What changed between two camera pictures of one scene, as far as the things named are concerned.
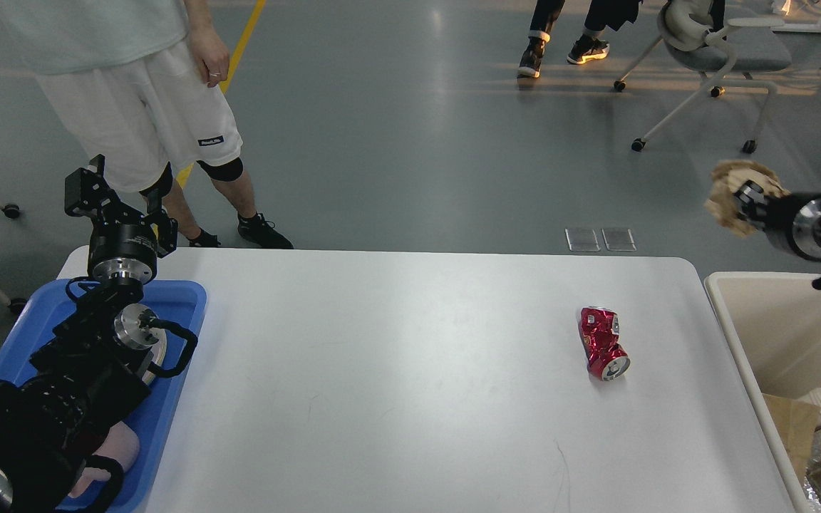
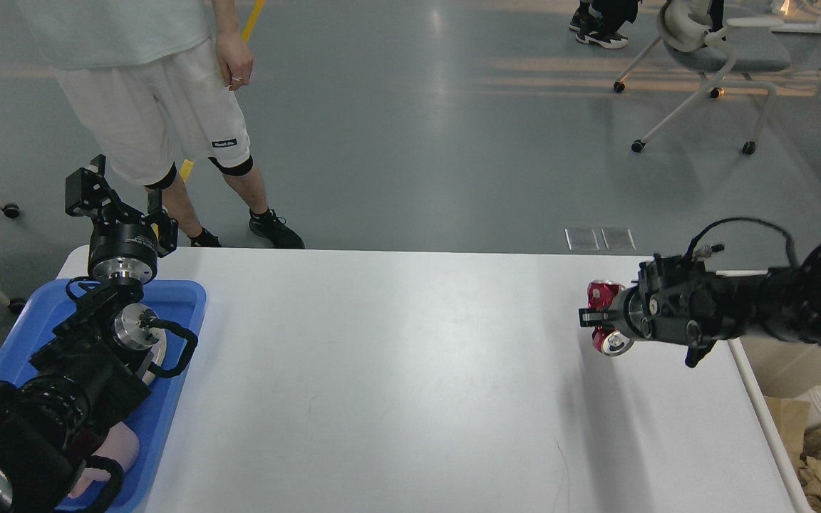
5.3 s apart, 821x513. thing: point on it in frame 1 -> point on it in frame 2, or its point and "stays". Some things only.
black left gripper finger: (166, 229) stays
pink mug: (121, 444) stays
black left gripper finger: (88, 194) stays
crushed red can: (606, 358) -> (607, 340)
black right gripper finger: (750, 203) -> (595, 317)
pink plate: (157, 353) stays
